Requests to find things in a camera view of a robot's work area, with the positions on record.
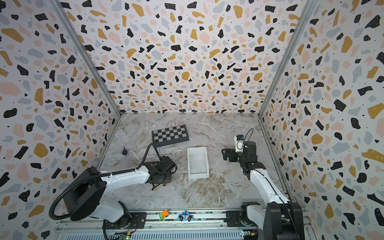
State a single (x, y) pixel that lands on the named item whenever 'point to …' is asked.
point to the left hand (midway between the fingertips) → (171, 177)
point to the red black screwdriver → (164, 184)
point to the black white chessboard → (170, 135)
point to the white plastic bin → (197, 160)
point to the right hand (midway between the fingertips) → (230, 147)
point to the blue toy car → (185, 216)
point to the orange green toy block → (164, 214)
